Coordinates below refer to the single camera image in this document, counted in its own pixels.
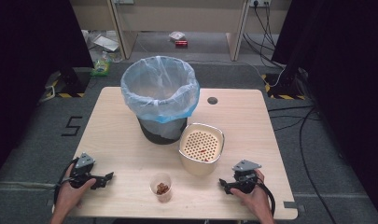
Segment cream strainer basket container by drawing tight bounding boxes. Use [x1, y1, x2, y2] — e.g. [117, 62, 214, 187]
[178, 122, 226, 177]

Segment white cable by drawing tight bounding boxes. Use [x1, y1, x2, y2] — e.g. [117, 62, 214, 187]
[239, 60, 287, 89]

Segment clear plastic cup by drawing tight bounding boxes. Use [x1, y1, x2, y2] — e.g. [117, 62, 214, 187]
[149, 173, 174, 203]

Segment green plastic bag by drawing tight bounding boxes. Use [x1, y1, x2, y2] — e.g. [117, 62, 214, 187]
[90, 50, 113, 77]

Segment black floor cables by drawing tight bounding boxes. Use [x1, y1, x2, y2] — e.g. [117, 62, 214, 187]
[266, 105, 339, 224]

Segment person's right hand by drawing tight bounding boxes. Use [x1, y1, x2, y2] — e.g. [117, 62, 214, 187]
[230, 169, 273, 217]

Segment brown food scraps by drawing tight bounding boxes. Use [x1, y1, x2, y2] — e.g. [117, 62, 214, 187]
[156, 182, 171, 196]

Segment black stand base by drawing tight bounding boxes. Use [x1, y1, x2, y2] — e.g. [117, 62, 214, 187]
[260, 72, 306, 101]
[46, 66, 91, 99]

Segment black socket cables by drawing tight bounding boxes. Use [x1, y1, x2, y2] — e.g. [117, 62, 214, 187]
[242, 2, 286, 70]

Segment dark curtain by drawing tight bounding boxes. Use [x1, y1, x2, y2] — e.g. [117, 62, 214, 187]
[0, 0, 95, 183]
[271, 0, 378, 216]

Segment white wall socket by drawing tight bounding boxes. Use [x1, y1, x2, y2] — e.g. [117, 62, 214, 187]
[248, 0, 272, 8]

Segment left hand-held gripper black cable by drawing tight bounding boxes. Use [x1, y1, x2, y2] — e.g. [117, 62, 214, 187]
[53, 157, 80, 206]

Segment white sheet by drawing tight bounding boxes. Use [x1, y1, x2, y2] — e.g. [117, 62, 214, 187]
[92, 34, 120, 52]

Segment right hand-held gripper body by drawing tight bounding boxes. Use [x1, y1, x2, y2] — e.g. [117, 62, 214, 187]
[232, 159, 261, 194]

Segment hand-held gripper black cable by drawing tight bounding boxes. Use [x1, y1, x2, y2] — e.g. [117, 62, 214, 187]
[53, 157, 80, 206]
[255, 181, 277, 217]

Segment trash bin with blue bag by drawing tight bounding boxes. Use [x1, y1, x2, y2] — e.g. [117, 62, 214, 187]
[119, 55, 201, 141]

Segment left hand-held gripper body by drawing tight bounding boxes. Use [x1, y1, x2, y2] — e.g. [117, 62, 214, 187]
[69, 152, 101, 189]

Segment white plastic packet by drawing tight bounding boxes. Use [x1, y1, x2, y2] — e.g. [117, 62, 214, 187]
[168, 31, 187, 42]

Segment person's left hand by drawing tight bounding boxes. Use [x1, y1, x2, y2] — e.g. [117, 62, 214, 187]
[54, 163, 97, 213]

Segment black trash bin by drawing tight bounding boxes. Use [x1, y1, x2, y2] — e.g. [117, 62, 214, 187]
[136, 115, 189, 146]

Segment right hand-held gripper black cable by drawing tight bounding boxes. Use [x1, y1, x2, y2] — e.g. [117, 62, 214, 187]
[255, 181, 277, 217]

